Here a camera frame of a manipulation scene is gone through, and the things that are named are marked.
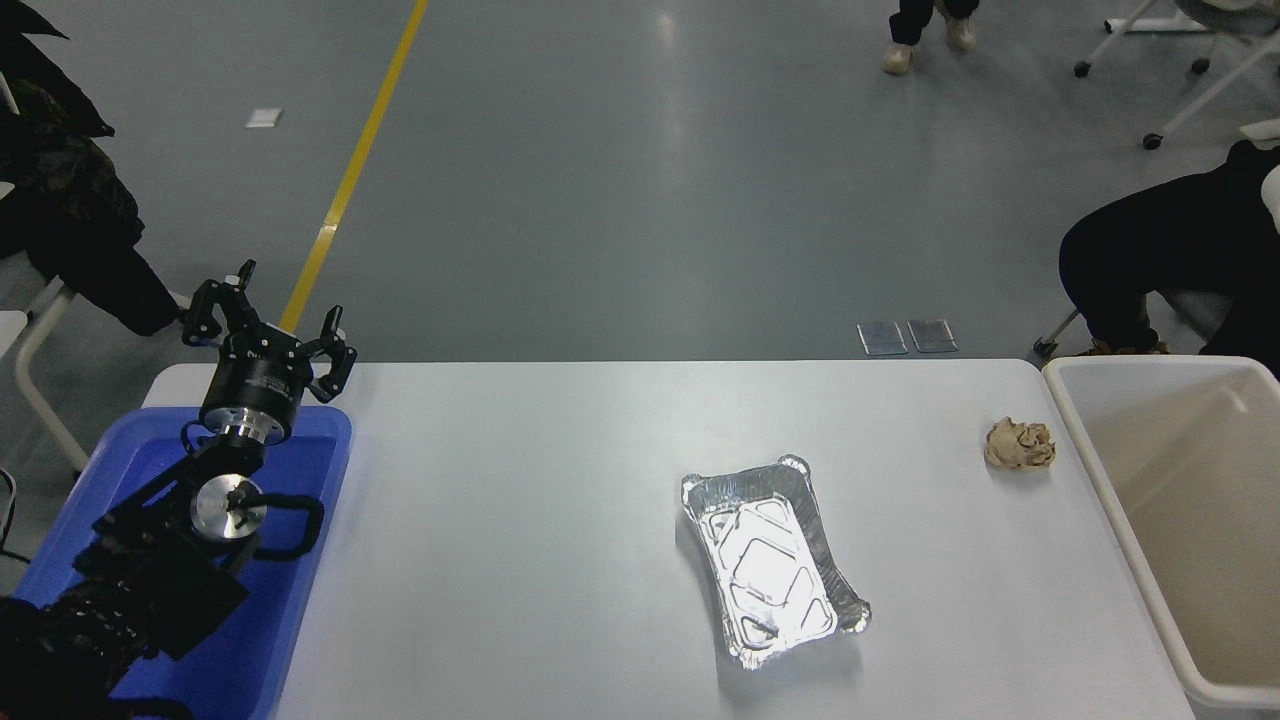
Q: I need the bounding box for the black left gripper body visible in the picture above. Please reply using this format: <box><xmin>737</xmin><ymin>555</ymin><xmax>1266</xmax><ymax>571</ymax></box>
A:
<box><xmin>200</xmin><ymin>328</ymin><xmax>317</xmax><ymax>427</ymax></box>

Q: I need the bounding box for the blue plastic tray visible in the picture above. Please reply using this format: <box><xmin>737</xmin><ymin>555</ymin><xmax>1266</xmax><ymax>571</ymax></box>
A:
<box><xmin>12</xmin><ymin>403</ymin><xmax>354</xmax><ymax>720</ymax></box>

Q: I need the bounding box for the seated person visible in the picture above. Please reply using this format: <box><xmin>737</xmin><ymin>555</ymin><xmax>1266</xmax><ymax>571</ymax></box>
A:
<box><xmin>0</xmin><ymin>0</ymin><xmax>186</xmax><ymax>338</ymax></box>

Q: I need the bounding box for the silver foil tray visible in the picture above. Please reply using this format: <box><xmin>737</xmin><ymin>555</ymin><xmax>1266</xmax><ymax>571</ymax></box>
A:
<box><xmin>681</xmin><ymin>455</ymin><xmax>873</xmax><ymax>671</ymax></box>

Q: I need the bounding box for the standing person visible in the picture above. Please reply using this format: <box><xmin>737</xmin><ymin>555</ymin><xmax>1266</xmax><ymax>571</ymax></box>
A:
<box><xmin>882</xmin><ymin>0</ymin><xmax>979</xmax><ymax>76</ymax></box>

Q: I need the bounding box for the crumpled tan paper ball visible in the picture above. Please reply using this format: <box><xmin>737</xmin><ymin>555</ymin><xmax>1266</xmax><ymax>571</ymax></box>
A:
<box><xmin>983</xmin><ymin>416</ymin><xmax>1057</xmax><ymax>472</ymax></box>

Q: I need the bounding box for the large pale plastic bin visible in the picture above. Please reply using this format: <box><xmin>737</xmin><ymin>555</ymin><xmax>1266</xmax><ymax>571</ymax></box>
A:
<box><xmin>1042</xmin><ymin>355</ymin><xmax>1280</xmax><ymax>709</ymax></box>

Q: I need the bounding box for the white wheeled chair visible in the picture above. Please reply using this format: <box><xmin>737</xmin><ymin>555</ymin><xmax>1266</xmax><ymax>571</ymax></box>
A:
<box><xmin>1073</xmin><ymin>0</ymin><xmax>1280</xmax><ymax>151</ymax></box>

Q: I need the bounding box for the white metal chair frame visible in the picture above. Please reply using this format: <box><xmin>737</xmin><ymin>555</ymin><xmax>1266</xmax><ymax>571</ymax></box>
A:
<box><xmin>0</xmin><ymin>78</ymin><xmax>196</xmax><ymax>473</ymax></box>

